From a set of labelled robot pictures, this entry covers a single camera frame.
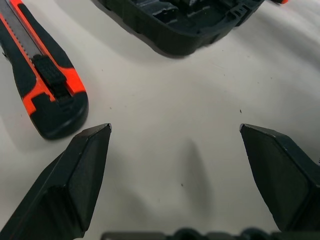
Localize dark plastic tool case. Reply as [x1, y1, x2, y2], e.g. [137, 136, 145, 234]
[92, 0, 265, 57]

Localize orange black utility knife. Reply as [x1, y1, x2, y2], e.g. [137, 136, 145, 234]
[0, 0, 90, 140]

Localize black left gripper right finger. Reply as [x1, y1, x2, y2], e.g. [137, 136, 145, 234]
[239, 123, 320, 232]

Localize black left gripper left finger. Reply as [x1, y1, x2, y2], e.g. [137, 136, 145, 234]
[0, 123, 113, 240]

